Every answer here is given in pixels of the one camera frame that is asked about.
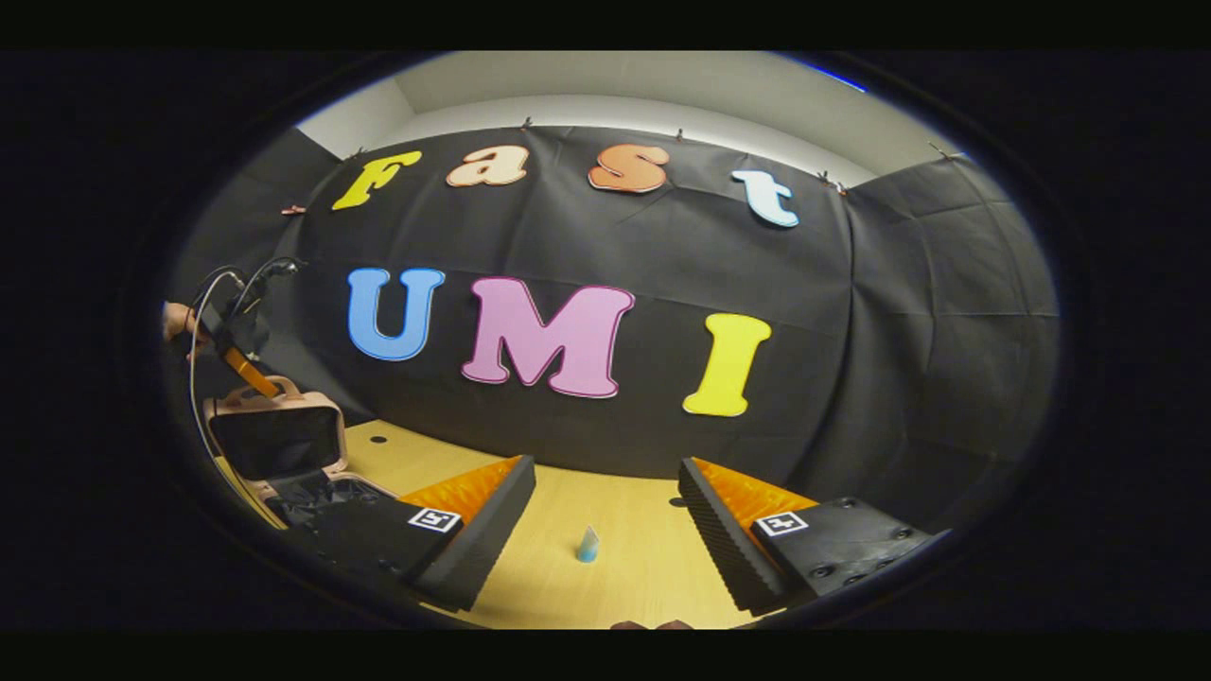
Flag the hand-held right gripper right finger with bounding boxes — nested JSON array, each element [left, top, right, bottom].
[[676, 457, 947, 616]]

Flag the black cable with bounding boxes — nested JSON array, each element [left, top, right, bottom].
[[227, 255, 308, 315]]

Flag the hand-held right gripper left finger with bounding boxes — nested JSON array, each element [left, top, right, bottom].
[[284, 454, 537, 614]]

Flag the black backdrop cloth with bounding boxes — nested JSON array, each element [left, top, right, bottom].
[[166, 126, 1061, 531]]

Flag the white cable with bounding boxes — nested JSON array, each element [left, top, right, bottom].
[[187, 270, 249, 466]]

